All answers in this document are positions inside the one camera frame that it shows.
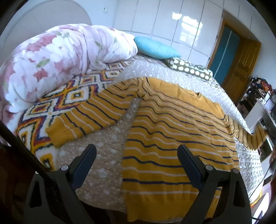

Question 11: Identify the yellow striped sweater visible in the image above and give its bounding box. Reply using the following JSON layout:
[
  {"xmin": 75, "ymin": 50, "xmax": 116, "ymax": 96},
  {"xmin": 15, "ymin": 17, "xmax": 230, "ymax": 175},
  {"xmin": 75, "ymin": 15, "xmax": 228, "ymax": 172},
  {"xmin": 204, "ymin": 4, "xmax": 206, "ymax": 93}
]
[{"xmin": 46, "ymin": 77, "xmax": 267, "ymax": 222}]

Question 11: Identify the beige dotted quilt bedspread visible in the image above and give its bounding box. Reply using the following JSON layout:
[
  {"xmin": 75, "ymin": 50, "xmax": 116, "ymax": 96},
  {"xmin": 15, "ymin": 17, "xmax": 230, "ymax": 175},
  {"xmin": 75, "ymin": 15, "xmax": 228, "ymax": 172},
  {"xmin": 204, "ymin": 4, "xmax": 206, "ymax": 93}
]
[{"xmin": 57, "ymin": 57, "xmax": 264, "ymax": 212}]

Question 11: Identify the geometric patterned fleece blanket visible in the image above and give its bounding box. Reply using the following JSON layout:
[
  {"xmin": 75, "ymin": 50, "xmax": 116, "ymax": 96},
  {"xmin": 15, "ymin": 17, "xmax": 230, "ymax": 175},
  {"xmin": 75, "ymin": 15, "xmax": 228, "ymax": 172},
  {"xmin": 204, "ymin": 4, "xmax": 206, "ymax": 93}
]
[{"xmin": 17, "ymin": 57, "xmax": 135, "ymax": 171}]

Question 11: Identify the cluttered shelf unit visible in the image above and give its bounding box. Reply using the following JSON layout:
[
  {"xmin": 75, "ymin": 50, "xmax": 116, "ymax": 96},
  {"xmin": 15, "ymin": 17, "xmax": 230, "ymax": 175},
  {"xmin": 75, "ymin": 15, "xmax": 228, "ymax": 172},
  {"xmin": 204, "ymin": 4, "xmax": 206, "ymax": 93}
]
[{"xmin": 236, "ymin": 76, "xmax": 276, "ymax": 164}]

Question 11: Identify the pink floral duvet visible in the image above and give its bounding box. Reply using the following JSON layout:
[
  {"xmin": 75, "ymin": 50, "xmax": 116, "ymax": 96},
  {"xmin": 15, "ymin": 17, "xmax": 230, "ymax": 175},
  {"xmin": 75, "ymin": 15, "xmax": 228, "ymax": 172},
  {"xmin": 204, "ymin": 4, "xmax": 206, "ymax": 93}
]
[{"xmin": 1, "ymin": 24, "xmax": 137, "ymax": 128}]

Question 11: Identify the brown wooden door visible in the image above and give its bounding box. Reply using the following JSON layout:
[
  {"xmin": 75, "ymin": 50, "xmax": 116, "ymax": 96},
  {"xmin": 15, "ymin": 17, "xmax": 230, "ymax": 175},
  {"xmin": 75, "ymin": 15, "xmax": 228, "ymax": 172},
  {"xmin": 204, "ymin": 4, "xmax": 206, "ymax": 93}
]
[{"xmin": 208, "ymin": 18, "xmax": 262, "ymax": 105}]

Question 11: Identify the green white dotted pillow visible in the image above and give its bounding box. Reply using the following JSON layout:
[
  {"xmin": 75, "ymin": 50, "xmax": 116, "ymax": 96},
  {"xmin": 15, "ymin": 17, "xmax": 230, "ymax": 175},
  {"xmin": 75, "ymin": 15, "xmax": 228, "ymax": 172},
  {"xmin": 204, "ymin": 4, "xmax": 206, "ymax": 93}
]
[{"xmin": 163, "ymin": 57, "xmax": 213, "ymax": 81}]

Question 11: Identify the teal pillow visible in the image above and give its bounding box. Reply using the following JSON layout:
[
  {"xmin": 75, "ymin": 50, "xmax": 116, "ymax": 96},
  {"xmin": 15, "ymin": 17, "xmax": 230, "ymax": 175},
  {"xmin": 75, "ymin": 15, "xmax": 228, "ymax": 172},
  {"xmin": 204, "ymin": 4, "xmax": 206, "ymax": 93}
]
[{"xmin": 134, "ymin": 36, "xmax": 181, "ymax": 59}]

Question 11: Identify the white glossy wardrobe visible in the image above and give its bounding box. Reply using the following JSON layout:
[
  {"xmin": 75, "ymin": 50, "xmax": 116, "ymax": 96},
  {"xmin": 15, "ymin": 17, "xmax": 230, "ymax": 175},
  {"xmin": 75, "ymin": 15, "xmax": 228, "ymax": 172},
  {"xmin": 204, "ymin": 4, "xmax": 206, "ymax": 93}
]
[{"xmin": 113, "ymin": 0, "xmax": 224, "ymax": 65}]

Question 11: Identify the white headboard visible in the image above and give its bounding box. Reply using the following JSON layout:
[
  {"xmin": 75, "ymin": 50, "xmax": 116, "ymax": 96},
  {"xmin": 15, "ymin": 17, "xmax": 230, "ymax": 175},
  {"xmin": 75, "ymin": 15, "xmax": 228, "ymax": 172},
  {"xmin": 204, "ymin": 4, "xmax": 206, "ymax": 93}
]
[{"xmin": 1, "ymin": 1, "xmax": 92, "ymax": 63}]

